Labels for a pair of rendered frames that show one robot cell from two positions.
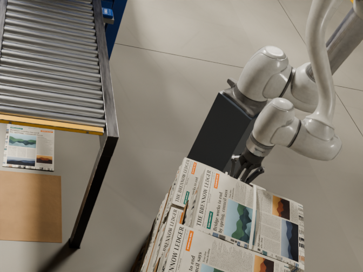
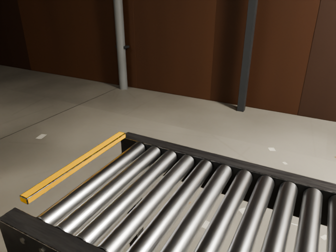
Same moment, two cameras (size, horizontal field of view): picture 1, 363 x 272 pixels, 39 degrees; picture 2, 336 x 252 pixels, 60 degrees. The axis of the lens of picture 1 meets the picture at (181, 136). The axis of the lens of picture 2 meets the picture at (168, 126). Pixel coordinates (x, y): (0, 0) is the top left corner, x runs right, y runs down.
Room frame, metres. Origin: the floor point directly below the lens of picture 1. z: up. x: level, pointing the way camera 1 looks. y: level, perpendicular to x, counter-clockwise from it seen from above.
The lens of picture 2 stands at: (2.30, 0.26, 1.30)
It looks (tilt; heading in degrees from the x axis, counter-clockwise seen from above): 25 degrees down; 145
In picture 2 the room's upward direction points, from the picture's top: straight up
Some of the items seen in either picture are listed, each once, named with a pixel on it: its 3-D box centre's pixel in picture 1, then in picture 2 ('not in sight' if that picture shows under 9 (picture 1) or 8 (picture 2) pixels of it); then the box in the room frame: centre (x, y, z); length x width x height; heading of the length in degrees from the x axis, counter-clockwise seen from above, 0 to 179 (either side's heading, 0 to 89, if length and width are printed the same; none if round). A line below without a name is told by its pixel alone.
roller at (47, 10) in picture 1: (51, 12); not in sight; (2.32, 0.90, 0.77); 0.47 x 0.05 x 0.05; 117
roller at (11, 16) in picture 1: (51, 26); not in sight; (2.21, 0.84, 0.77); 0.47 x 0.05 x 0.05; 117
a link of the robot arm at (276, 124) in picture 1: (277, 121); not in sight; (1.44, -0.27, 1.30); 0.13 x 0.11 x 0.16; 92
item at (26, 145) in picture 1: (29, 145); not in sight; (2.12, 0.79, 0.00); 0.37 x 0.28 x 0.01; 27
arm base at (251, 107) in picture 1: (247, 92); not in sight; (1.99, -0.19, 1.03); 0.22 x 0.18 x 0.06; 61
